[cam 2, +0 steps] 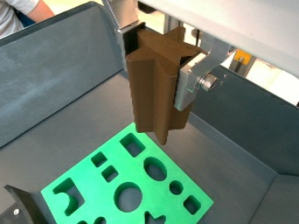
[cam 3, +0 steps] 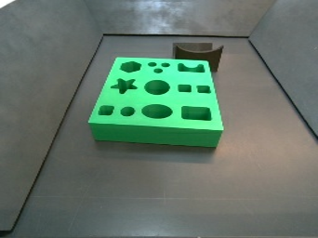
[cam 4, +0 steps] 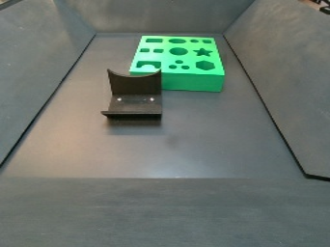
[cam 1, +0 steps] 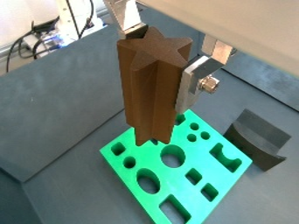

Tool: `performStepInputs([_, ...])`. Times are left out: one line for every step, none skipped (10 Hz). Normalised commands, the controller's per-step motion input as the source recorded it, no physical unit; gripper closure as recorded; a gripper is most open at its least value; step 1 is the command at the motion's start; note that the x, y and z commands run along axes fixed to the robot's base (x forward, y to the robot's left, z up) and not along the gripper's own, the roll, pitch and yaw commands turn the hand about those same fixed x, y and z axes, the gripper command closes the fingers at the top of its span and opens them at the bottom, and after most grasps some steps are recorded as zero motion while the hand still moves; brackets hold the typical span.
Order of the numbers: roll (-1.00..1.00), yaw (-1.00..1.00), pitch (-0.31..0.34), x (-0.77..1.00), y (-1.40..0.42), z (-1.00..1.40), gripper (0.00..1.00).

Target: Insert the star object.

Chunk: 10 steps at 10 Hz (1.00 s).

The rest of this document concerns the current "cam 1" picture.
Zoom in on dark grey curved block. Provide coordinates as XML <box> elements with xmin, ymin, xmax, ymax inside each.
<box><xmin>225</xmin><ymin>109</ymin><xmax>291</xmax><ymax>172</ymax></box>

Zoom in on green shape-sorting board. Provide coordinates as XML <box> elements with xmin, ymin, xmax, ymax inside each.
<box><xmin>100</xmin><ymin>110</ymin><xmax>253</xmax><ymax>224</ymax></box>

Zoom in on black cable bundle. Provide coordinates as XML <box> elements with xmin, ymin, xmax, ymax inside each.
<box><xmin>4</xmin><ymin>0</ymin><xmax>96</xmax><ymax>74</ymax></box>

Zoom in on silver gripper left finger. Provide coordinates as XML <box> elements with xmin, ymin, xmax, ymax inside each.
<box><xmin>103</xmin><ymin>0</ymin><xmax>148</xmax><ymax>39</ymax></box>

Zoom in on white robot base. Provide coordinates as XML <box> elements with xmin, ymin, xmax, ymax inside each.
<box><xmin>56</xmin><ymin>0</ymin><xmax>106</xmax><ymax>40</ymax></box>

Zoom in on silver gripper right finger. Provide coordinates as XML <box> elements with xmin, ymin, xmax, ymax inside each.
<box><xmin>175</xmin><ymin>35</ymin><xmax>233</xmax><ymax>114</ymax></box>

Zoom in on brown star-shaped prism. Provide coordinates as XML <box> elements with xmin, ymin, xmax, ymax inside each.
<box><xmin>116</xmin><ymin>27</ymin><xmax>192</xmax><ymax>145</ymax></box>

